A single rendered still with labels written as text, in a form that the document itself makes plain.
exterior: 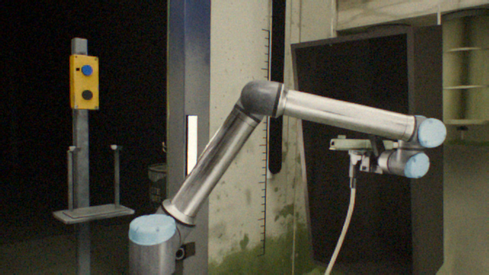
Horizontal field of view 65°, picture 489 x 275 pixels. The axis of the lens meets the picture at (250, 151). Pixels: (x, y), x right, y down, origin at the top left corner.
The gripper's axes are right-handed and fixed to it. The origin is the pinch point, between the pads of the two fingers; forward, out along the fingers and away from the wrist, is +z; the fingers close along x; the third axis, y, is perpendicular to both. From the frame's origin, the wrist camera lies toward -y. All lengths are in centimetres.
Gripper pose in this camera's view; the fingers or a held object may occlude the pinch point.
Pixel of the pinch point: (354, 150)
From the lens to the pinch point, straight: 175.7
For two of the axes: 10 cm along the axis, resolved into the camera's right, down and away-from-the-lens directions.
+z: -3.9, -0.9, 9.2
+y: -0.4, 10.0, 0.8
